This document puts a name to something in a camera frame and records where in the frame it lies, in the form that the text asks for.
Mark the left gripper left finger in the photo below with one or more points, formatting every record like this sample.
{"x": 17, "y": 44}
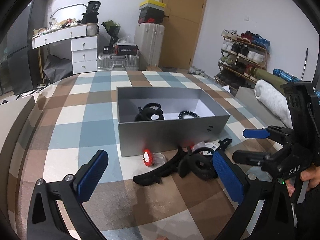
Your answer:
{"x": 44, "y": 217}

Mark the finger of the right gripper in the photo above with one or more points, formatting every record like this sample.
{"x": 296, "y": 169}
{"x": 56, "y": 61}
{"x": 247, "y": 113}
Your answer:
{"x": 252, "y": 158}
{"x": 256, "y": 132}

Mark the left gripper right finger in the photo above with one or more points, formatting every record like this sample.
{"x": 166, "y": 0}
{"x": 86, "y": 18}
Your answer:
{"x": 247, "y": 194}

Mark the white round pin badge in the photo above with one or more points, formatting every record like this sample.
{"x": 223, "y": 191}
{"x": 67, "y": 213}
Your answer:
{"x": 203, "y": 144}

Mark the black curved hair claw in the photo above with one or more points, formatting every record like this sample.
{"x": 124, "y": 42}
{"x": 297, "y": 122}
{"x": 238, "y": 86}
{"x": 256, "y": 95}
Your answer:
{"x": 200, "y": 162}

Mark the long black hair clip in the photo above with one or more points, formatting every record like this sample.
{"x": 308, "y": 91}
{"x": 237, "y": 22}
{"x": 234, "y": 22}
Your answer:
{"x": 163, "y": 171}

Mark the right hand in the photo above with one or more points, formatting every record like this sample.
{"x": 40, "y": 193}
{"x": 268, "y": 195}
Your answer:
{"x": 312, "y": 175}

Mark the white pillow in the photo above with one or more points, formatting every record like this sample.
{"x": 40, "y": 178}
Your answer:
{"x": 274, "y": 101}

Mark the green rolled mat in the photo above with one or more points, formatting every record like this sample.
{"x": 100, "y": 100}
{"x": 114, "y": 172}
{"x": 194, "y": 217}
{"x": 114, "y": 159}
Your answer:
{"x": 261, "y": 74}

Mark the shoe rack with shoes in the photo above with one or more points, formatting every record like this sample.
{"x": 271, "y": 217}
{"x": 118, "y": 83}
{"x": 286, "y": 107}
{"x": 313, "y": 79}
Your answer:
{"x": 241, "y": 55}

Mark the silver grey cardboard box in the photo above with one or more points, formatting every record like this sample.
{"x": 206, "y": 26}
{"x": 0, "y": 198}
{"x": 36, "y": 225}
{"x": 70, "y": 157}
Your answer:
{"x": 190, "y": 116}

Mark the black hair claw in box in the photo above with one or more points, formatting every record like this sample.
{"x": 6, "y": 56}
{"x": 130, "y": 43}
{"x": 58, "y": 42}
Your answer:
{"x": 150, "y": 109}

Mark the white upright suitcase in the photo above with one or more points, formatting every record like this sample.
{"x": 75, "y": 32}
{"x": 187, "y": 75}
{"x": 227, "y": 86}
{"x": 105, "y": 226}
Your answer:
{"x": 149, "y": 38}

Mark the wooden door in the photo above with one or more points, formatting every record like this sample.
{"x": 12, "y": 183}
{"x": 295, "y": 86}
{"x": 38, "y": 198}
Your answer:
{"x": 182, "y": 21}

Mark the black box on suitcase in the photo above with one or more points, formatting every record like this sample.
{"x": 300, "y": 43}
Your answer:
{"x": 126, "y": 49}

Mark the silver suitcase lying flat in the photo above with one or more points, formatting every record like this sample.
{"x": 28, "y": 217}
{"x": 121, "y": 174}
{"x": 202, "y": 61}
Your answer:
{"x": 112, "y": 62}

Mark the black red shoe box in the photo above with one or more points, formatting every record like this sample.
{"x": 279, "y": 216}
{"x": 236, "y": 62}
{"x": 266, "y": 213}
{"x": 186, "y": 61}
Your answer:
{"x": 151, "y": 15}

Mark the white drawer cabinet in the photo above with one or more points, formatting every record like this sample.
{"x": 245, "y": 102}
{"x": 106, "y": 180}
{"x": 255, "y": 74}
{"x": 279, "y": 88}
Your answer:
{"x": 84, "y": 54}

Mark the yellow shoe box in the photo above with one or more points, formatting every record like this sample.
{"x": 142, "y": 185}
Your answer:
{"x": 153, "y": 4}

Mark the dark flower bouquet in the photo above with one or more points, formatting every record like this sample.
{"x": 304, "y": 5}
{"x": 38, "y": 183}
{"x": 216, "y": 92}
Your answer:
{"x": 113, "y": 30}

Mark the white dressing desk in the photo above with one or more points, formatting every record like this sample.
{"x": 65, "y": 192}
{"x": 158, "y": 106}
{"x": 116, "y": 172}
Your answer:
{"x": 55, "y": 68}

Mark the black bag on desk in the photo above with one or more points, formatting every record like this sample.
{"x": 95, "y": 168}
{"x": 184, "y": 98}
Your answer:
{"x": 91, "y": 14}

